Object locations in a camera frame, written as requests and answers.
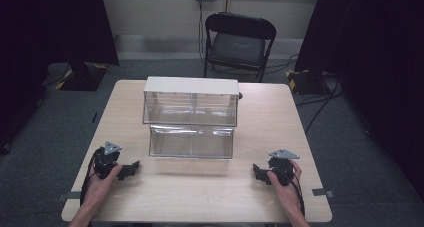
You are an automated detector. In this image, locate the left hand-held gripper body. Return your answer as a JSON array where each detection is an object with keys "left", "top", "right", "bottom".
[{"left": 91, "top": 141, "right": 123, "bottom": 181}]

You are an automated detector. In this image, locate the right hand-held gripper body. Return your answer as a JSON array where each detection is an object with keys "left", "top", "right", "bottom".
[{"left": 268, "top": 148, "right": 301, "bottom": 187}]

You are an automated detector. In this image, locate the person's right hand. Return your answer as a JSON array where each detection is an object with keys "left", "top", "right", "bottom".
[{"left": 266, "top": 159, "right": 304, "bottom": 210}]

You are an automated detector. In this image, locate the person's left hand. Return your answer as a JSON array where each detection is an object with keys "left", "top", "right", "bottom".
[{"left": 79, "top": 163, "right": 124, "bottom": 209}]

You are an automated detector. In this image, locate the grey tape strip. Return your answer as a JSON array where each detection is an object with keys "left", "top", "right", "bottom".
[
  {"left": 311, "top": 187, "right": 336, "bottom": 199},
  {"left": 55, "top": 191, "right": 83, "bottom": 203}
]

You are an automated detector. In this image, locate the clear plastic drawer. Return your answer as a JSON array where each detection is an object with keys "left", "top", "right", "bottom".
[{"left": 148, "top": 124, "right": 236, "bottom": 161}]

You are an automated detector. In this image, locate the black stand base striped tape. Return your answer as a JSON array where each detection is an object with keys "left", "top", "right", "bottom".
[
  {"left": 284, "top": 68, "right": 332, "bottom": 97},
  {"left": 54, "top": 62, "right": 110, "bottom": 92}
]

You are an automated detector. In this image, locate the clear drawer cabinet white top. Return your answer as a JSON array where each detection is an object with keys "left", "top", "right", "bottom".
[{"left": 142, "top": 75, "right": 241, "bottom": 128}]

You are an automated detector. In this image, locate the black folding chair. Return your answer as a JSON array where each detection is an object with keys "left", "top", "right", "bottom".
[{"left": 202, "top": 11, "right": 278, "bottom": 84}]

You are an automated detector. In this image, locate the dark curtain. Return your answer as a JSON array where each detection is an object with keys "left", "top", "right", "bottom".
[
  {"left": 294, "top": 0, "right": 424, "bottom": 203},
  {"left": 0, "top": 0, "right": 120, "bottom": 155}
]

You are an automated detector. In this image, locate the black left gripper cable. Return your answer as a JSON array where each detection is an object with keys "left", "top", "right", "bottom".
[{"left": 79, "top": 147, "right": 103, "bottom": 206}]

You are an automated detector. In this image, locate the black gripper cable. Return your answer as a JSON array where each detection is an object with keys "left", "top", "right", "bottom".
[
  {"left": 79, "top": 147, "right": 103, "bottom": 206},
  {"left": 290, "top": 169, "right": 306, "bottom": 218}
]

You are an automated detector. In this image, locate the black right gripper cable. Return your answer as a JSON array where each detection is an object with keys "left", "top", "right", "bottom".
[{"left": 290, "top": 169, "right": 306, "bottom": 218}]

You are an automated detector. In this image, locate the black floor cable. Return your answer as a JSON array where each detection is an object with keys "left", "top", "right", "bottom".
[
  {"left": 264, "top": 53, "right": 300, "bottom": 76},
  {"left": 295, "top": 76, "right": 345, "bottom": 135}
]

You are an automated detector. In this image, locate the black wall socket cable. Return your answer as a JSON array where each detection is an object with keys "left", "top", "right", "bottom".
[{"left": 197, "top": 0, "right": 207, "bottom": 64}]

